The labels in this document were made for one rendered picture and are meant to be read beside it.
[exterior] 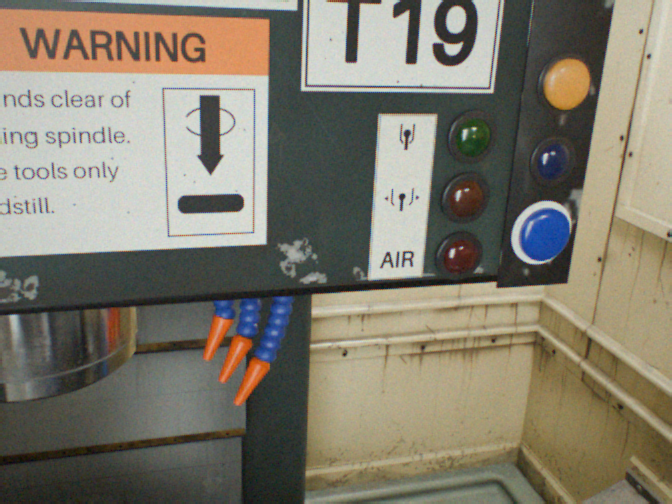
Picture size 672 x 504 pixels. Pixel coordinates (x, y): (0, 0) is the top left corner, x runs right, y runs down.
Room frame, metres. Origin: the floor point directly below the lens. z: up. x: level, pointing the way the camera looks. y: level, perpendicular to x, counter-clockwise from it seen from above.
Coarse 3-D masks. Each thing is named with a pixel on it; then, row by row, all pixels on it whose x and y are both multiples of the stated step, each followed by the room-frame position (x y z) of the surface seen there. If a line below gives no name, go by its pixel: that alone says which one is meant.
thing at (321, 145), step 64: (0, 0) 0.30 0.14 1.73; (64, 0) 0.30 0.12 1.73; (512, 0) 0.36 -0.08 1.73; (512, 64) 0.36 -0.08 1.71; (320, 128) 0.34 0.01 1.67; (448, 128) 0.35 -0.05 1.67; (512, 128) 0.37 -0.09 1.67; (320, 192) 0.34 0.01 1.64; (64, 256) 0.30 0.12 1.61; (128, 256) 0.31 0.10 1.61; (192, 256) 0.32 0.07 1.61; (256, 256) 0.33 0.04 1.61; (320, 256) 0.34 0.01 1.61
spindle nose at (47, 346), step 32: (0, 320) 0.41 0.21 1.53; (32, 320) 0.41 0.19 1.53; (64, 320) 0.42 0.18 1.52; (96, 320) 0.44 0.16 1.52; (128, 320) 0.47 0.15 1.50; (0, 352) 0.41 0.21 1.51; (32, 352) 0.41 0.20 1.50; (64, 352) 0.42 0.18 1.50; (96, 352) 0.44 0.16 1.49; (128, 352) 0.47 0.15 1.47; (0, 384) 0.41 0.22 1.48; (32, 384) 0.41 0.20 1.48; (64, 384) 0.42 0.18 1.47
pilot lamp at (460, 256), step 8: (464, 240) 0.35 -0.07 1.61; (448, 248) 0.35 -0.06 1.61; (456, 248) 0.35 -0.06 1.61; (464, 248) 0.35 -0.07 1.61; (472, 248) 0.35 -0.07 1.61; (448, 256) 0.35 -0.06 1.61; (456, 256) 0.35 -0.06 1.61; (464, 256) 0.35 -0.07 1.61; (472, 256) 0.35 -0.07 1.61; (448, 264) 0.35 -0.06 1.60; (456, 264) 0.35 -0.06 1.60; (464, 264) 0.35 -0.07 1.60; (472, 264) 0.35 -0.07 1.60; (456, 272) 0.35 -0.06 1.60; (464, 272) 0.35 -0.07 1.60
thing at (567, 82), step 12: (564, 60) 0.37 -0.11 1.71; (576, 60) 0.37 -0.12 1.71; (552, 72) 0.36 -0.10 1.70; (564, 72) 0.36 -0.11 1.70; (576, 72) 0.36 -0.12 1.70; (588, 72) 0.37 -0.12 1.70; (552, 84) 0.36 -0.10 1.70; (564, 84) 0.36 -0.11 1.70; (576, 84) 0.36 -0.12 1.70; (588, 84) 0.37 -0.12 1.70; (552, 96) 0.36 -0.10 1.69; (564, 96) 0.36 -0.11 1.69; (576, 96) 0.37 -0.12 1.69; (564, 108) 0.37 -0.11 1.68
